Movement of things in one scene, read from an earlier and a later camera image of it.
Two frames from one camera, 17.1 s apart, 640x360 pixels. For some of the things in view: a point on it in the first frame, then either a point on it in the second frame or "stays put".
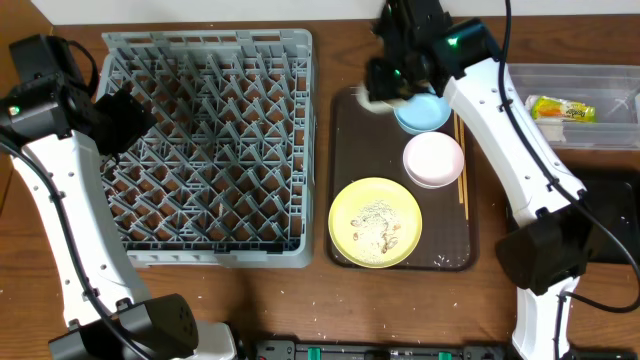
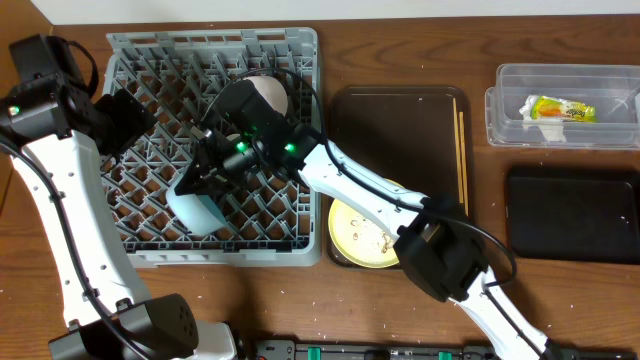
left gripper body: [122, 122] stays put
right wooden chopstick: [464, 169] stays put
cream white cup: [381, 106] → [232, 136]
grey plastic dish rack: [227, 178] stays put
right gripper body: [382, 80] → [203, 167]
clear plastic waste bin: [614, 90] stays put
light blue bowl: [423, 112] → [197, 212]
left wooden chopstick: [460, 183] stays put
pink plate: [432, 160] → [272, 91]
